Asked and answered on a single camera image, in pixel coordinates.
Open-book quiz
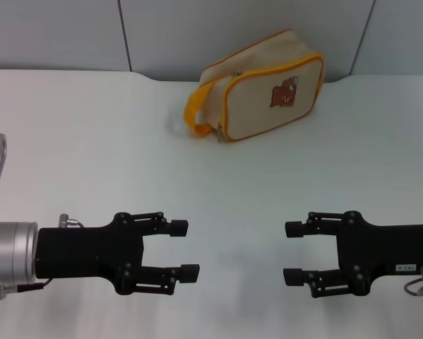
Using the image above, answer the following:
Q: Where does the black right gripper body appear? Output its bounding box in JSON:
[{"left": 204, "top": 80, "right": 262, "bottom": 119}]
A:
[{"left": 332, "top": 210, "right": 423, "bottom": 297}]

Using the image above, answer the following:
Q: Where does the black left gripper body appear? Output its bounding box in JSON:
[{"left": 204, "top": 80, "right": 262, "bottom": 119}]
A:
[{"left": 35, "top": 211, "right": 145, "bottom": 297}]

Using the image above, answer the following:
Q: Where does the beige yellow-trimmed food bag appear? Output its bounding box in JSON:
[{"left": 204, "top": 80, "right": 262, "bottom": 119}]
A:
[{"left": 183, "top": 29, "right": 326, "bottom": 145}]

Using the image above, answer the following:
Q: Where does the silver plug on left gripper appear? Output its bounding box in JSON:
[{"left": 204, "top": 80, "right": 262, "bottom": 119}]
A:
[{"left": 58, "top": 213, "right": 88, "bottom": 229}]

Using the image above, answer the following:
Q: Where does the thin black left wrist cable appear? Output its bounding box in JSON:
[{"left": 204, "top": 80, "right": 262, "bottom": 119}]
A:
[{"left": 0, "top": 278, "right": 54, "bottom": 302}]

